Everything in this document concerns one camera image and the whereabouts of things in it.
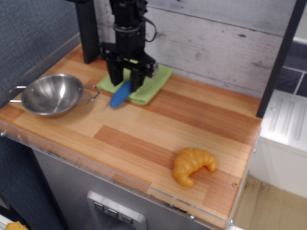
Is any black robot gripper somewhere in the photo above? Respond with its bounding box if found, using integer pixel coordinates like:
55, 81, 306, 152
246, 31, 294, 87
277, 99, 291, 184
100, 23, 157, 92

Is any blue handled metal spoon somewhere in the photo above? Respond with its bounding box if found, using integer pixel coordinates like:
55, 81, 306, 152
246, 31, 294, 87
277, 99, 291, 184
110, 81, 131, 108

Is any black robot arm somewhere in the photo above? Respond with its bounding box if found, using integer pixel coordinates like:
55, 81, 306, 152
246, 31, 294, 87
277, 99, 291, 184
100, 0, 156, 92

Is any green towel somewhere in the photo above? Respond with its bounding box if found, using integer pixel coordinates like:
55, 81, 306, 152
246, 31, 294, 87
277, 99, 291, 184
97, 65, 172, 105

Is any orange plastic croissant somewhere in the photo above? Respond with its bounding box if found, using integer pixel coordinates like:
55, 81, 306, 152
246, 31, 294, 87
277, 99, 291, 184
173, 148, 217, 187

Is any clear acrylic table guard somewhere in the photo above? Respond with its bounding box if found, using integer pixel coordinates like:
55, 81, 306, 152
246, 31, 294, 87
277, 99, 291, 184
0, 119, 262, 228

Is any silver toy fridge cabinet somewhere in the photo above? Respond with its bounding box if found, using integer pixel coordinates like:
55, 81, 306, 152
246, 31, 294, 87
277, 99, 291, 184
34, 150, 208, 230

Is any white ridged appliance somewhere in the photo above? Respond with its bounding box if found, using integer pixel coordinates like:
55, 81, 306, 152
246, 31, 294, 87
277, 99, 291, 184
248, 90, 307, 197

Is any yellow object bottom corner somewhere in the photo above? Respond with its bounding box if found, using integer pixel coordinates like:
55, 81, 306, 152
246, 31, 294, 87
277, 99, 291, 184
5, 221, 28, 230

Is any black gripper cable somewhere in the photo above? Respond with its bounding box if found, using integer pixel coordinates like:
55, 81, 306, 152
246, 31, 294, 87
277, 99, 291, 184
143, 16, 157, 43

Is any black left frame post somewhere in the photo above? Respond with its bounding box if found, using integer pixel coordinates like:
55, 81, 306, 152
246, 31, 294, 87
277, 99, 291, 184
70, 0, 100, 64

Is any steel bowl with handles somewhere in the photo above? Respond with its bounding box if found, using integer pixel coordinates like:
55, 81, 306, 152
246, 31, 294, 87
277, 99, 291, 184
9, 73, 100, 116

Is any black vertical frame post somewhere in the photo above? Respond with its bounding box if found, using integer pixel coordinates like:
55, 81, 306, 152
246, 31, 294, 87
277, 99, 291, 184
256, 0, 307, 118

